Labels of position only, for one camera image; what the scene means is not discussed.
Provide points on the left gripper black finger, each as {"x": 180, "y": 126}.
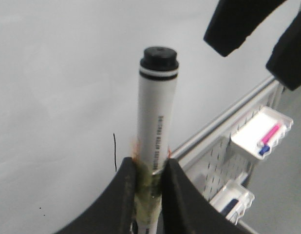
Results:
{"x": 285, "y": 61}
{"x": 234, "y": 20}

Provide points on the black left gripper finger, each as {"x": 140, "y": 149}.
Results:
{"x": 112, "y": 212}
{"x": 185, "y": 210}

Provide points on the white whiteboard marker black tip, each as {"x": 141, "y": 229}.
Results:
{"x": 158, "y": 73}

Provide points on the large white whiteboard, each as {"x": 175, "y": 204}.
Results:
{"x": 68, "y": 93}

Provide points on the lower white plastic tray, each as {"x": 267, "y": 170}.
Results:
{"x": 232, "y": 201}

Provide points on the white plastic tray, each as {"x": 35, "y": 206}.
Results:
{"x": 244, "y": 141}
{"x": 232, "y": 201}

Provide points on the white pegboard panel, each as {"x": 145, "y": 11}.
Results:
{"x": 212, "y": 171}

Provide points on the pink marker pen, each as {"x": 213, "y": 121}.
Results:
{"x": 265, "y": 139}

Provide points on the upper white plastic tray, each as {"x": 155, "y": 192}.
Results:
{"x": 244, "y": 141}

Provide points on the blue marker cap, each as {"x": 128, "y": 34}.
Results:
{"x": 264, "y": 150}

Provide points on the white metal stand frame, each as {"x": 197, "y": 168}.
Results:
{"x": 218, "y": 131}

